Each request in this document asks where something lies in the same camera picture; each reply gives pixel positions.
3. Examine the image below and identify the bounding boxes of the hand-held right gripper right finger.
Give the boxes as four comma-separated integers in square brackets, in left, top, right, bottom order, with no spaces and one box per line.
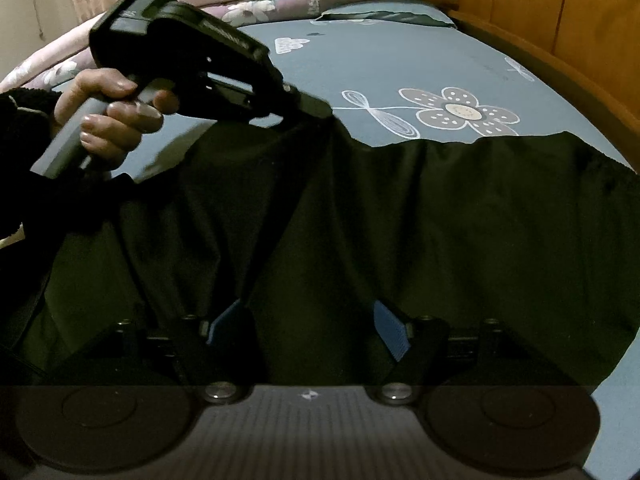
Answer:
[372,300,551,403]

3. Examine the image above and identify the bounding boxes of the person's left forearm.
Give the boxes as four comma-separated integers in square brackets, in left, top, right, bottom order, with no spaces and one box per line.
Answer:
[0,87,63,243]

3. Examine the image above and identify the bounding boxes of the black shorts with white drawstring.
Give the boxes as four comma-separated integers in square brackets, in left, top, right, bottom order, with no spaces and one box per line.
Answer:
[0,124,640,392]

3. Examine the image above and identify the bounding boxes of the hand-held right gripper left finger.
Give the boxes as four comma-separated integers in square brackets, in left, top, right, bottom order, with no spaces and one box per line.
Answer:
[60,299,266,403]

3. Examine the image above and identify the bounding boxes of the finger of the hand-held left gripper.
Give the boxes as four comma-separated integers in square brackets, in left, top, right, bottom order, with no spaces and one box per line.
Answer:
[280,85,335,122]

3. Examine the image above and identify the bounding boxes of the flat teal pillow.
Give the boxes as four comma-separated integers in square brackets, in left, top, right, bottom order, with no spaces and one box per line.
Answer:
[314,0,459,29]

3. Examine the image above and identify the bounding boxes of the person's left hand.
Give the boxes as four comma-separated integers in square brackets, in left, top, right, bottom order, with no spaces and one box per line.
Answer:
[52,67,181,172]

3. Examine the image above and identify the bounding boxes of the wooden headboard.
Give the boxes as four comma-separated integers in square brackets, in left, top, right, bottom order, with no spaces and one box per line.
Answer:
[414,0,640,152]

